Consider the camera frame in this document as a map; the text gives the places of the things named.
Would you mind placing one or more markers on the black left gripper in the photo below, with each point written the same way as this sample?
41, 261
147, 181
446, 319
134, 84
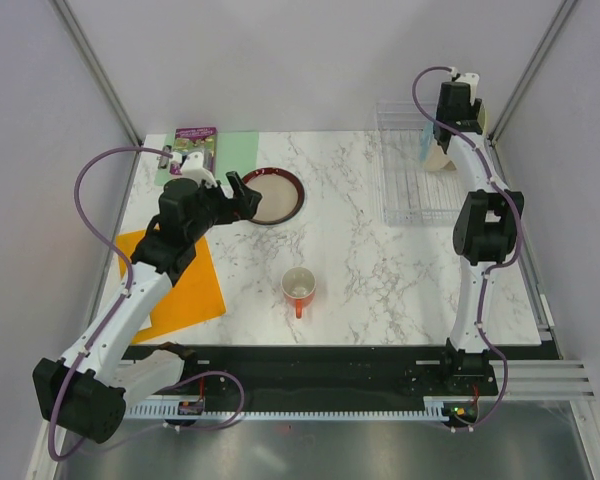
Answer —
242, 206

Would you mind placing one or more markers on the dark red rimmed plate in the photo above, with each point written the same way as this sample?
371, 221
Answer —
283, 195

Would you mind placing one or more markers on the blue and cream plate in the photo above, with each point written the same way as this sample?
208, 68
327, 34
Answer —
431, 157

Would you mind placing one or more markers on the cream yellow plate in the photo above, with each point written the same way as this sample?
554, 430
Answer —
444, 126

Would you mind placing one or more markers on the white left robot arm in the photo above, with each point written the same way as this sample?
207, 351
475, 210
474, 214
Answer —
87, 391

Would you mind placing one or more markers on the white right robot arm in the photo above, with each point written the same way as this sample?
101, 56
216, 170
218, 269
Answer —
485, 233

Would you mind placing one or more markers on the green clipboard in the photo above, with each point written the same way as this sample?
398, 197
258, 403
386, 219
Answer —
235, 152

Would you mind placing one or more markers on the purple paperback book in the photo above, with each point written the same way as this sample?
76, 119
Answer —
188, 141

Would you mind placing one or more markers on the orange ceramic mug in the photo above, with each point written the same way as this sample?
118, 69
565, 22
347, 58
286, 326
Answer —
299, 287

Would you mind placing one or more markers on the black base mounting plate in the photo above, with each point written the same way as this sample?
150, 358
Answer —
323, 378

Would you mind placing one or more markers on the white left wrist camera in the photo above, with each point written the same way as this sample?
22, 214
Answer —
191, 166

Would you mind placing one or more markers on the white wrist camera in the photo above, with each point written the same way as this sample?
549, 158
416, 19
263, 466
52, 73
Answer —
471, 79
191, 166

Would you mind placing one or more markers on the clear wire dish rack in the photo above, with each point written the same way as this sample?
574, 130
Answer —
405, 193

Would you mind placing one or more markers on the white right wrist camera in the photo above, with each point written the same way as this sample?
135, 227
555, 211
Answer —
471, 79

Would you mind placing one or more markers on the white slotted cable duct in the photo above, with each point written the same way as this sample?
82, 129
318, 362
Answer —
163, 408

